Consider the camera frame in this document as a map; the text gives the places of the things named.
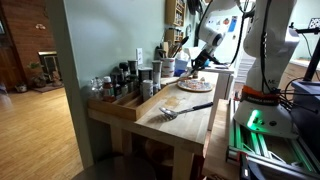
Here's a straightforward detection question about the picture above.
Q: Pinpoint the colourful floral ceramic plate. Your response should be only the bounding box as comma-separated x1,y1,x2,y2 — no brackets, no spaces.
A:
177,79,213,92

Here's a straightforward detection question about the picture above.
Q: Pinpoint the blue tissue box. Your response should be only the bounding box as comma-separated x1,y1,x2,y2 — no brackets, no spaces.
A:
174,51,190,76

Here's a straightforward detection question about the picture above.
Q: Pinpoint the wooden spice tray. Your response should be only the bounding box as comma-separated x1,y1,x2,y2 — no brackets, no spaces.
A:
88,85,174,122

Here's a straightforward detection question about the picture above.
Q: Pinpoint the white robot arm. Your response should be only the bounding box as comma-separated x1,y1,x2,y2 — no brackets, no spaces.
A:
233,0,299,139

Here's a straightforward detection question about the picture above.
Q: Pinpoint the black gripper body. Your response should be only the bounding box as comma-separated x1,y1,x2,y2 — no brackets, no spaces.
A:
191,50,220,71

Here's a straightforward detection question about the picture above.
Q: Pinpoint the white red utensil crock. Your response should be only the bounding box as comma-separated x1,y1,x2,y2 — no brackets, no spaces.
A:
161,58,175,77

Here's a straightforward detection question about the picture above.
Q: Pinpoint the wall wooden spice rack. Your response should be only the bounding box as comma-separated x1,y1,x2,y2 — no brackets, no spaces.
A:
165,0,186,43

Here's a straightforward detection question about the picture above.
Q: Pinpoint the wooden kitchen table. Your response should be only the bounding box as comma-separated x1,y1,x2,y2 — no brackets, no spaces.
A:
97,83,217,180

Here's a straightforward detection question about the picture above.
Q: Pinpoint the slotted metal spoon black handle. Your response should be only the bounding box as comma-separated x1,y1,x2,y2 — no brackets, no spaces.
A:
159,102,213,119

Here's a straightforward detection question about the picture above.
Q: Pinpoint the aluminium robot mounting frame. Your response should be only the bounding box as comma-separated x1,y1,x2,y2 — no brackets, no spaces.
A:
226,100,320,180

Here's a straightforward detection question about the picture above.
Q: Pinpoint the white electrical outlet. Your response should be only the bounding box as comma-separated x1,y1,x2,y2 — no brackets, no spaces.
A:
136,48,143,65

